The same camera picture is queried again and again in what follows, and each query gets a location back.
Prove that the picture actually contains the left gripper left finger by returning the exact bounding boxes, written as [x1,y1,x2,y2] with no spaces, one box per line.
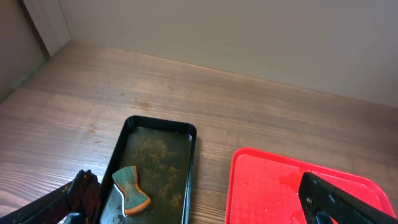
[1,170,101,224]

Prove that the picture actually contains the black water basin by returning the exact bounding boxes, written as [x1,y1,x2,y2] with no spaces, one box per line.
[98,115,197,223]

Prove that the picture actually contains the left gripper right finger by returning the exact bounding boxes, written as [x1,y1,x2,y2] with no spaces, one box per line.
[298,172,397,224]

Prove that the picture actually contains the orange green scrub sponge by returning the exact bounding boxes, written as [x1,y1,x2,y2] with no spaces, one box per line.
[112,166,151,216]

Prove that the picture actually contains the red plastic tray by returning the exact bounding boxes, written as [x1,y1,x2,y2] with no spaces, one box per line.
[225,147,396,223]

